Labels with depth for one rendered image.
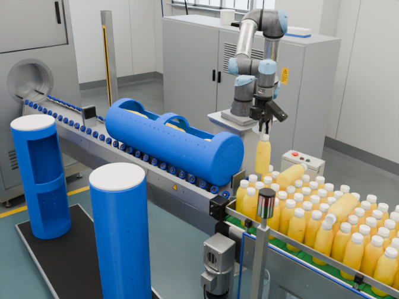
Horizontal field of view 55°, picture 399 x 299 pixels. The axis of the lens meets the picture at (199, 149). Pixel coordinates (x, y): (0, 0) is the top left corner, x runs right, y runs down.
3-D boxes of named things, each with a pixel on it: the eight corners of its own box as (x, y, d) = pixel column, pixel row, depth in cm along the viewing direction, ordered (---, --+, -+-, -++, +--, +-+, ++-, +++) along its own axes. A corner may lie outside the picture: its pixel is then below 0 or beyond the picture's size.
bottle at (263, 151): (258, 166, 195) (261, 134, 187) (271, 170, 191) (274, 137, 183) (252, 171, 190) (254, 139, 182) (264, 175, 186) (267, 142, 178)
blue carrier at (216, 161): (142, 130, 268) (136, 91, 254) (244, 172, 216) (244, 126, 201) (108, 146, 250) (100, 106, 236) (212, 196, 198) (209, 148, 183)
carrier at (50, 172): (24, 236, 289) (58, 242, 283) (0, 128, 251) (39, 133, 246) (46, 215, 314) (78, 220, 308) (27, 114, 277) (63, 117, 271)
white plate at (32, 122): (1, 126, 251) (1, 128, 252) (38, 130, 246) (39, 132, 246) (27, 112, 276) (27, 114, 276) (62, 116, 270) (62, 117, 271)
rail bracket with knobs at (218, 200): (219, 210, 193) (220, 192, 189) (231, 215, 189) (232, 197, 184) (206, 218, 186) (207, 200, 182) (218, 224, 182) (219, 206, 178)
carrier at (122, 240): (160, 308, 231) (139, 279, 252) (155, 181, 193) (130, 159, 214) (115, 330, 216) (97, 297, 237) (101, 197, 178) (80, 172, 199)
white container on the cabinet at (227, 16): (227, 22, 425) (228, 9, 419) (237, 24, 414) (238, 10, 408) (217, 24, 417) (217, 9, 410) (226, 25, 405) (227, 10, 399)
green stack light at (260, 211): (262, 207, 149) (263, 196, 147) (276, 213, 146) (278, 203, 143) (253, 214, 145) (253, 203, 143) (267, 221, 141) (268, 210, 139)
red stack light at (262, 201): (263, 196, 147) (264, 187, 146) (278, 202, 143) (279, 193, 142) (253, 203, 143) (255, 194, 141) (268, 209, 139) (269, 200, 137)
